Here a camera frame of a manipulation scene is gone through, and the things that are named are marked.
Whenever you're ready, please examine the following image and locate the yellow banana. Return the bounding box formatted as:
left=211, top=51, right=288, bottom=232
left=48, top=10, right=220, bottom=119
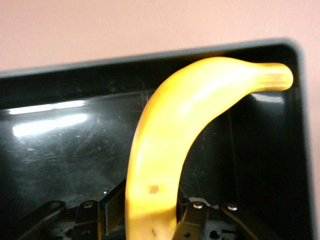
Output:
left=124, top=56, right=294, bottom=240

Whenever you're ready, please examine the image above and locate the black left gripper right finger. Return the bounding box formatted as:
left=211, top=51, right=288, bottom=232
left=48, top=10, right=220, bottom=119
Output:
left=172, top=192, right=276, bottom=240

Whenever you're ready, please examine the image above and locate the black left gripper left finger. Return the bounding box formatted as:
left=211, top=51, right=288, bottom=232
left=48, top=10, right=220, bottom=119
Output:
left=14, top=178, right=126, bottom=240

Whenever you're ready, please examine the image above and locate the black plastic box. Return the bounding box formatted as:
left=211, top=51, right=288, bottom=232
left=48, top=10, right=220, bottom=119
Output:
left=0, top=37, right=316, bottom=240

